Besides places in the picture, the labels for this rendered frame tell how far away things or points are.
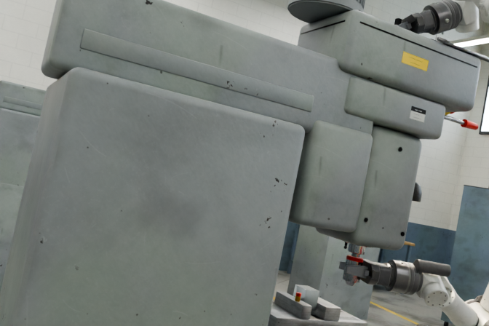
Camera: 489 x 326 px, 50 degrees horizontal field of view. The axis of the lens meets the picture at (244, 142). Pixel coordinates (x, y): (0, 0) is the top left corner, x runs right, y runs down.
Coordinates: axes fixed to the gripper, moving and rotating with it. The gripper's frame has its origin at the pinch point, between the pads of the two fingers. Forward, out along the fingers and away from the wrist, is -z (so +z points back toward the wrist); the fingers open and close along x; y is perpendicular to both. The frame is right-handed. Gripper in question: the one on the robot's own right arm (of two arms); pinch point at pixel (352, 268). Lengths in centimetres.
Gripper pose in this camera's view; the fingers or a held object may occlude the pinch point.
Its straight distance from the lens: 154.3
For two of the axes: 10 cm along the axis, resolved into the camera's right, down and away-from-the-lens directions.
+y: -1.9, 9.8, -0.6
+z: 9.7, 1.9, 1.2
